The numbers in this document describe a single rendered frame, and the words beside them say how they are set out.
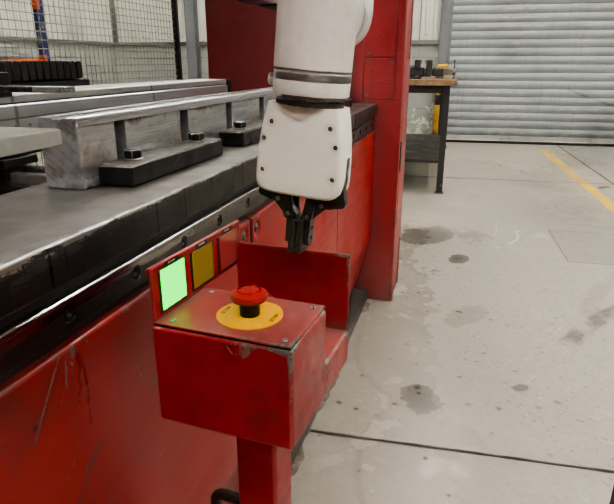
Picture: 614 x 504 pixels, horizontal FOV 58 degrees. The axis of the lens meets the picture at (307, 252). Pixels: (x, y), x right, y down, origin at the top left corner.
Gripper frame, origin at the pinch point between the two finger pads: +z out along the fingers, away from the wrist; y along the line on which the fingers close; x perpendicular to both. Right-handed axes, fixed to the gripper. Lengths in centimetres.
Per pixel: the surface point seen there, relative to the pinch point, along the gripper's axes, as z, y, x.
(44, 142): -14.6, -4.1, -33.5
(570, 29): -62, 61, 744
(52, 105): -6, -60, 25
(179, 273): 3.6, -9.8, -10.3
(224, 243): 3.3, -9.9, 0.0
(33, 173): 4, -54, 13
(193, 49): 2, -416, 655
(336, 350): 13.9, 6.2, -0.5
